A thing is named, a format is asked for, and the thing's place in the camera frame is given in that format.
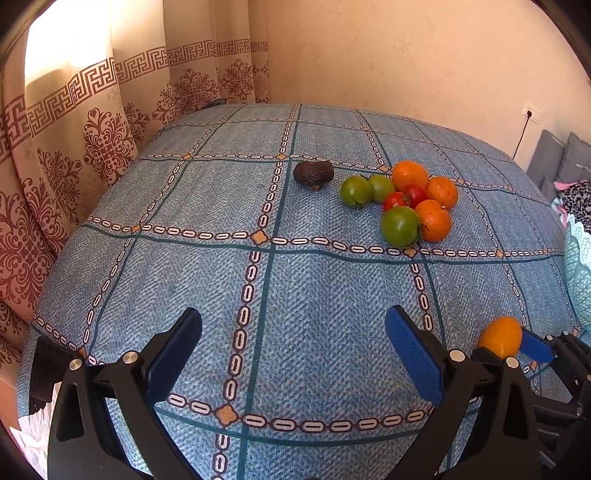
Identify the blue patterned bedspread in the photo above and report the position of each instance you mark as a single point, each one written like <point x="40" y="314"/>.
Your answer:
<point x="294" y="376"/>

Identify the grey cushion stack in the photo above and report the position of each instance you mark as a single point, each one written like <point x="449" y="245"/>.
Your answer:
<point x="554" y="162"/>

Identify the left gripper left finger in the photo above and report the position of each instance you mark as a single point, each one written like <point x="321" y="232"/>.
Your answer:
<point x="83" y="443"/>

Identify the pink blanket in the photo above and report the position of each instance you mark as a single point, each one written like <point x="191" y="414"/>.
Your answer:
<point x="565" y="197"/>

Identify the red tomato front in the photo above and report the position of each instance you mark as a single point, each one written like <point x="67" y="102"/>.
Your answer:
<point x="395" y="199"/>

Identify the yellow orange fruit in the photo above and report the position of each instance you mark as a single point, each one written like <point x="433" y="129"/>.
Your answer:
<point x="503" y="337"/>

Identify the orange front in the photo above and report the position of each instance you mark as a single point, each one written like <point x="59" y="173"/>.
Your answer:
<point x="435" y="221"/>

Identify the dark brown avocado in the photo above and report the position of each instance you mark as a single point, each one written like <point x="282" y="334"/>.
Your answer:
<point x="314" y="174"/>

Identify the orange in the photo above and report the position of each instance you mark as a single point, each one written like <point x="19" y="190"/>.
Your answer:
<point x="435" y="221"/>
<point x="409" y="173"/>
<point x="444" y="191"/>

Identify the red tomato back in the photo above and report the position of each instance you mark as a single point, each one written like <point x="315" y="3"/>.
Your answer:
<point x="414" y="195"/>

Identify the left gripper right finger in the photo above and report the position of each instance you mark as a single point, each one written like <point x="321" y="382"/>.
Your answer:
<point x="449" y="380"/>

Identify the large green tomato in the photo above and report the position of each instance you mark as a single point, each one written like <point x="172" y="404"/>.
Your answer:
<point x="400" y="226"/>

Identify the beige patterned curtain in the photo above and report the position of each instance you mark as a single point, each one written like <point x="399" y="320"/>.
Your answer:
<point x="84" y="87"/>

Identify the light blue plastic basket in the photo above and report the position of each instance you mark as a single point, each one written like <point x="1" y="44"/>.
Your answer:
<point x="577" y="269"/>

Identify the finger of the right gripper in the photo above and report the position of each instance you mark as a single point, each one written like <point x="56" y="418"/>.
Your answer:
<point x="536" y="348"/>

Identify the black white leopard cloth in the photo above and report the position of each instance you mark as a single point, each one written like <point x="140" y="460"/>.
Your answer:
<point x="582" y="209"/>

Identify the red tomato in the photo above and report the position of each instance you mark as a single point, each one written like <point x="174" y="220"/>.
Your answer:
<point x="395" y="199"/>
<point x="414" y="195"/>

